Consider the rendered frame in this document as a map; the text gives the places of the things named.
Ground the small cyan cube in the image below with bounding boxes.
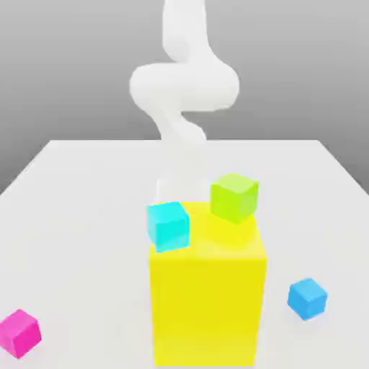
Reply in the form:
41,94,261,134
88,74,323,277
146,200,191,254

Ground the small lime green cube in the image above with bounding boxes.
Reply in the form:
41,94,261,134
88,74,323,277
210,173,259,225

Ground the small blue cube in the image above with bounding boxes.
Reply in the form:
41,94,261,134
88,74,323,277
287,277,329,321

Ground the small magenta cube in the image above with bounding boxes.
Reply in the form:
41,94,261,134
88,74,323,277
0,308,43,360

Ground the large yellow box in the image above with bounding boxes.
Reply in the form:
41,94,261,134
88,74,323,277
148,200,268,368

